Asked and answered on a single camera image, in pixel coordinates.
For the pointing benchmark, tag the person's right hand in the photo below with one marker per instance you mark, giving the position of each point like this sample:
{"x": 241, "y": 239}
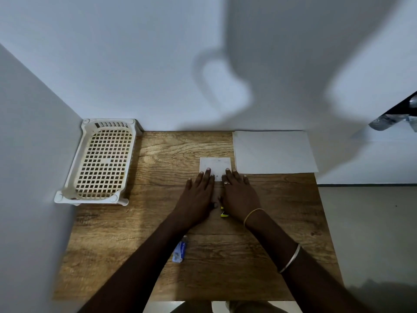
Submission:
{"x": 239, "y": 198}

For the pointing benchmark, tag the person's left hand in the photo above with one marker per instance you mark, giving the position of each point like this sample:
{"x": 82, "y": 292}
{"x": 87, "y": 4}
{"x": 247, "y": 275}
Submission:
{"x": 195, "y": 202}

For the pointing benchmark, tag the person's right little finger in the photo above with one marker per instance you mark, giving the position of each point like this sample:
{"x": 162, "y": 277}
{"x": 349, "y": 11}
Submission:
{"x": 246, "y": 180}

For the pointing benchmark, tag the person's left thumb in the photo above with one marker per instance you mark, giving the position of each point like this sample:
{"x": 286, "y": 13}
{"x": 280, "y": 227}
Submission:
{"x": 215, "y": 204}

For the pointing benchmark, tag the person's right middle finger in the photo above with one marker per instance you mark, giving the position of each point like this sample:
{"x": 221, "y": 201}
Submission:
{"x": 230, "y": 177}

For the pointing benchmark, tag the person's left middle finger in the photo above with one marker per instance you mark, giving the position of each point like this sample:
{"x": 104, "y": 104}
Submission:
{"x": 206, "y": 178}

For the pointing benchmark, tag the person's left little finger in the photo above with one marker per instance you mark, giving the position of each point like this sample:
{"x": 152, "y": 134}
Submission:
{"x": 188, "y": 185}

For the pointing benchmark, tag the small white paper sheet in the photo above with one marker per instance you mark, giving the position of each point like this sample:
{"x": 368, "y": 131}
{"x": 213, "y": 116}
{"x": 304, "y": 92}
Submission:
{"x": 215, "y": 165}

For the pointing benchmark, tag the person's left forearm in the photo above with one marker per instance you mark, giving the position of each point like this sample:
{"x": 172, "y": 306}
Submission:
{"x": 140, "y": 267}

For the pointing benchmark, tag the person's right forearm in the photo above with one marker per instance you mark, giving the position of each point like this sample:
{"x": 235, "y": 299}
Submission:
{"x": 299, "y": 270}

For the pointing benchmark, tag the yellow and black pen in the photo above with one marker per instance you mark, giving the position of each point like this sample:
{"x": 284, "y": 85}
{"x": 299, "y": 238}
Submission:
{"x": 224, "y": 213}

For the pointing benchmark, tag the large white paper sheet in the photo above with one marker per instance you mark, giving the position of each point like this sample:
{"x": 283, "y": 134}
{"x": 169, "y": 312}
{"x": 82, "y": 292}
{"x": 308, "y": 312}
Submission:
{"x": 273, "y": 152}

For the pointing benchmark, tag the blue and white tube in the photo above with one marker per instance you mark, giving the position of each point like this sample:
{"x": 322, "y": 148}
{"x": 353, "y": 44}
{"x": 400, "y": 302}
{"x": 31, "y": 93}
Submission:
{"x": 179, "y": 251}

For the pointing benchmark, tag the silver bangle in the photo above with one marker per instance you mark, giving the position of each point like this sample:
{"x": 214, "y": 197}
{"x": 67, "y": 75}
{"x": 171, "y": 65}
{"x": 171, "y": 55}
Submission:
{"x": 291, "y": 259}

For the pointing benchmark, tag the white plastic lattice basket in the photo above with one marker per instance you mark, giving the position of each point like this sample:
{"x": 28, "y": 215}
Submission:
{"x": 101, "y": 162}

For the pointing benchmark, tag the black fixture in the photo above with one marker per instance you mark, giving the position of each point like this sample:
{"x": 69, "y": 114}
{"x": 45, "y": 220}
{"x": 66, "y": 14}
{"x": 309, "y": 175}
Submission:
{"x": 404, "y": 107}

